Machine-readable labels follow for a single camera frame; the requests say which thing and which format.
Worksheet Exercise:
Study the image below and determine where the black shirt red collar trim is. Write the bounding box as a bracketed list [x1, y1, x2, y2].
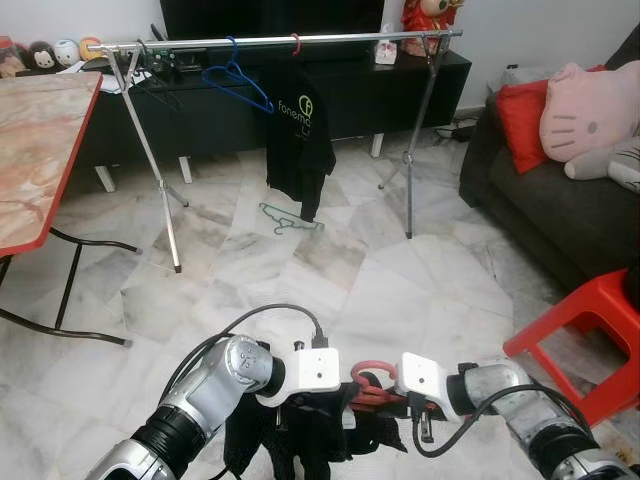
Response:
[222, 385, 406, 480]

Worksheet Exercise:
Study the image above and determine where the green clothes hanger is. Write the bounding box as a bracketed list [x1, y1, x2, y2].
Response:
[260, 203, 324, 236]

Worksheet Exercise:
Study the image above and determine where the blue clothes hanger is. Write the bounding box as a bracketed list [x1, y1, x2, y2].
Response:
[202, 38, 276, 114]

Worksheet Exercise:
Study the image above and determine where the grey Totoro plush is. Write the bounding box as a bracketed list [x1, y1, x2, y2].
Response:
[563, 135, 640, 193]

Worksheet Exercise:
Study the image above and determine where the dark brown fabric sofa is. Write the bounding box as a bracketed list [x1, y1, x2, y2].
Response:
[460, 25, 640, 291]

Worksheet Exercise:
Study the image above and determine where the red plastic stool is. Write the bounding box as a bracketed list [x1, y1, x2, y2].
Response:
[503, 268, 640, 429]

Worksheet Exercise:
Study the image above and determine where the pink cat face cushion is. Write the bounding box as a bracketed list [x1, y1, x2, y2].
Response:
[540, 62, 640, 164]

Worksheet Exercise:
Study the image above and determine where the red cushion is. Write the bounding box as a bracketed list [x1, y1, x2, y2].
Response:
[495, 68, 606, 176]

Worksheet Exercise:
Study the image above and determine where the white cloth covered side table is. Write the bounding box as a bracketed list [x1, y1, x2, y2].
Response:
[500, 66, 549, 89]

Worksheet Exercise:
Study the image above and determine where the red laughing Buddha figurine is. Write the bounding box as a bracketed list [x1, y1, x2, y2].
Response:
[402, 0, 465, 53]

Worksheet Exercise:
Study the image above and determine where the black TV cabinet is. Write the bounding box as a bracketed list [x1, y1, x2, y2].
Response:
[75, 50, 471, 196]

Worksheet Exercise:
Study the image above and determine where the black shirt with green logo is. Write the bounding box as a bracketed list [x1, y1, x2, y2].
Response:
[265, 55, 338, 223]

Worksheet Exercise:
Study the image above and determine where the black flat screen television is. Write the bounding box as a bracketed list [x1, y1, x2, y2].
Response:
[160, 0, 386, 43]

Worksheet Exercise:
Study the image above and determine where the orange round plush toy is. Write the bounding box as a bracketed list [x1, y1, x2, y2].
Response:
[78, 35, 104, 61]

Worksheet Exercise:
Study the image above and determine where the white round plush toy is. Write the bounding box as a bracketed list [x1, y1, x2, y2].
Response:
[55, 38, 81, 66]

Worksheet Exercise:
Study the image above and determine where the pink marble folding table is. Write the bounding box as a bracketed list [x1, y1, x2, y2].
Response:
[0, 70, 141, 348]

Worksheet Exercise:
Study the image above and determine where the black round plush toy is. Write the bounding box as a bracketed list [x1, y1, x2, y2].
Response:
[28, 40, 56, 73]

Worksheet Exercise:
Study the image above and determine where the red lid toy jar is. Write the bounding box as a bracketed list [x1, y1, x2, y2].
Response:
[0, 38, 26, 79]

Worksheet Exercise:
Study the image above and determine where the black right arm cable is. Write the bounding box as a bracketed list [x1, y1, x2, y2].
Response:
[410, 380, 591, 459]

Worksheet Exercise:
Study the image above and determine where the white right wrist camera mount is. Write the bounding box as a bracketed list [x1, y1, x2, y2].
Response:
[395, 352, 463, 416]

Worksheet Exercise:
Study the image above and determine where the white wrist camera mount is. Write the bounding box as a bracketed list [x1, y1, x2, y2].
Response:
[258, 345, 341, 408]
[395, 352, 463, 416]

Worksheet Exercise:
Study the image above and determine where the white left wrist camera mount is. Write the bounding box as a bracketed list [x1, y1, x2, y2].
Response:
[258, 345, 341, 408]

